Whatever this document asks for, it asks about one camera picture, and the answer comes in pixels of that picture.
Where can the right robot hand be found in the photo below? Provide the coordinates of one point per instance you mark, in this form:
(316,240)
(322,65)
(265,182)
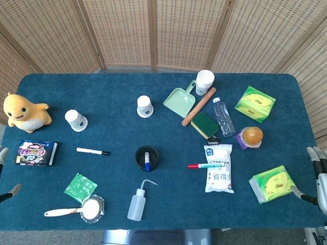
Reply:
(320,183)

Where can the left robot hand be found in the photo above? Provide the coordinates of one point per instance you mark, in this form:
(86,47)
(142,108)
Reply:
(3,154)

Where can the black capped marker pen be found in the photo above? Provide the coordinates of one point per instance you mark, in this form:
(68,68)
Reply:
(92,151)

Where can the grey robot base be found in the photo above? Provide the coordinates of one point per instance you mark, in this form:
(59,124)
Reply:
(155,237)

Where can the red capped marker pen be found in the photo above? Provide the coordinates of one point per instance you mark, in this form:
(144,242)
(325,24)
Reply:
(198,166)

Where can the black round bowl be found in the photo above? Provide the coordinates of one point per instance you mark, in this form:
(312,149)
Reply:
(140,159)

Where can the blue marker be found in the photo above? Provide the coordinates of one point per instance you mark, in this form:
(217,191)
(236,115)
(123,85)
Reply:
(147,160)

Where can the dark sanitary pad pack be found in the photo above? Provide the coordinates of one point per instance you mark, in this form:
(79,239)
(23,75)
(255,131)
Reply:
(35,152)

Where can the yellow plush toy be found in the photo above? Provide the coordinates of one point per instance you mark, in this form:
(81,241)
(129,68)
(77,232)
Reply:
(23,113)

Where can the green tissue pack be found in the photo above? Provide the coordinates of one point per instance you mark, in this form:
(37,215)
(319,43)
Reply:
(272,187)
(255,104)

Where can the upturned floral paper cup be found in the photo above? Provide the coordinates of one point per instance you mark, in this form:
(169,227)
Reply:
(145,106)
(76,120)

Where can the orange jelly cup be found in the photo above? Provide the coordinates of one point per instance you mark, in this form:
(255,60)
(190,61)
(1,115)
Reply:
(253,136)

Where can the green tea sachet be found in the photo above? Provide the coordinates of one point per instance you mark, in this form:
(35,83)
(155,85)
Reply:
(80,188)

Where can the purple packet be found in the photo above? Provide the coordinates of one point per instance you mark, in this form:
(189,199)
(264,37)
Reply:
(240,141)

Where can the white printed refill bag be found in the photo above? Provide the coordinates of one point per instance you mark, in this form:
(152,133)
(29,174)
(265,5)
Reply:
(219,176)

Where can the white round brush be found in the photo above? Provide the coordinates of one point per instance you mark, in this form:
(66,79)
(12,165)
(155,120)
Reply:
(90,208)

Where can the black binder clip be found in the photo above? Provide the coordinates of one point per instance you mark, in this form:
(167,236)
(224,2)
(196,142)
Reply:
(213,140)

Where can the clear plastic water bottle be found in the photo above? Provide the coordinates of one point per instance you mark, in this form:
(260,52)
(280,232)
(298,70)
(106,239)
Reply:
(223,118)

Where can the green and yellow sponge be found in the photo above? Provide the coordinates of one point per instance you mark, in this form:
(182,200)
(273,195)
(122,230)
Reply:
(205,125)

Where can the translucent wash bottle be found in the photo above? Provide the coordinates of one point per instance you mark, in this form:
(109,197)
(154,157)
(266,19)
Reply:
(136,204)

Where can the wooden rolling pin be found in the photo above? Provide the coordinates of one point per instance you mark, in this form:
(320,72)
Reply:
(199,106)

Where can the stack of paper cups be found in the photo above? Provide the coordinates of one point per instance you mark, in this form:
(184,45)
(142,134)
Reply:
(204,82)

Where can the blue table cloth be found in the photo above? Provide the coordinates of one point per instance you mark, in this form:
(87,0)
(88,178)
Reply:
(163,127)

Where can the light green dustpan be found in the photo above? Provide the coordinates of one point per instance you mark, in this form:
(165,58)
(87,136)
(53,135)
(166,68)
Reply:
(179,100)

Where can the woven wooden folding screen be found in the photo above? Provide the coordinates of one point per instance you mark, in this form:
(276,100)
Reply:
(184,33)

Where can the white metal frame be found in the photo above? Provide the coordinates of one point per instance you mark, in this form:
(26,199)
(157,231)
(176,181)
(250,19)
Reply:
(316,236)

